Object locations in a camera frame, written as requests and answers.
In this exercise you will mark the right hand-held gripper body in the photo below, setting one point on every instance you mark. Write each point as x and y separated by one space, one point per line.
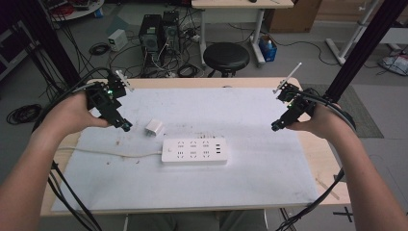
301 99

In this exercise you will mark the person's right hand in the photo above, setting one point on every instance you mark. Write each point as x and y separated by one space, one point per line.
325 120

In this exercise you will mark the white-legged wooden desk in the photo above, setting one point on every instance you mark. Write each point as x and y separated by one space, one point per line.
240 9

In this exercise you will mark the black frame post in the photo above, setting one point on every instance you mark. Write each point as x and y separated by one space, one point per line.
48 38
362 48

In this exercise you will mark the black computer tower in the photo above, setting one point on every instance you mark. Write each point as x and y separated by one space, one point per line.
150 38
171 30

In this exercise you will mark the white metal stand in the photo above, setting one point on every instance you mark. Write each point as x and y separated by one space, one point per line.
349 41

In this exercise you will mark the person's left hand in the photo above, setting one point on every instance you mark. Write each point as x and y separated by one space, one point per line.
72 114

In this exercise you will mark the cardboard box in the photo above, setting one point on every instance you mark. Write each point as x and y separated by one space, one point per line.
293 16

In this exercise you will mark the black round stool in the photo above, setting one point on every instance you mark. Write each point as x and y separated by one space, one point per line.
226 57

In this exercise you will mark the white power strip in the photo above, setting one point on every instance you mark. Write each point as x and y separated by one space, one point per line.
194 151

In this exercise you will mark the person's grey pants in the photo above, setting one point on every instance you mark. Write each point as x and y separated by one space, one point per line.
192 223

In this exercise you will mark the grey floor mat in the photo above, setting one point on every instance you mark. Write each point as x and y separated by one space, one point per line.
362 115

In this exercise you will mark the white table mat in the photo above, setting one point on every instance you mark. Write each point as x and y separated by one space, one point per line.
198 186

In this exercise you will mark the round white table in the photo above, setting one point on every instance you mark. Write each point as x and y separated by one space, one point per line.
80 11

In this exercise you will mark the tape strip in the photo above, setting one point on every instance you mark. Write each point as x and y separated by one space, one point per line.
327 189

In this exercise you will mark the blue bin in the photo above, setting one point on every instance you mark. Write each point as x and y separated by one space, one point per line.
267 49

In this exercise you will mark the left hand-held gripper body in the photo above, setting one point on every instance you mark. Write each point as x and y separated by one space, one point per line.
102 96

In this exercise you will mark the white charger plug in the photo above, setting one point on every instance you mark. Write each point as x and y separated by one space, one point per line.
154 127

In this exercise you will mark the pile of papers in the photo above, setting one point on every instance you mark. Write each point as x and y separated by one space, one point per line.
394 64

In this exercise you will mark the white power supply box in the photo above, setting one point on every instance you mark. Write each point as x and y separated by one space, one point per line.
117 39

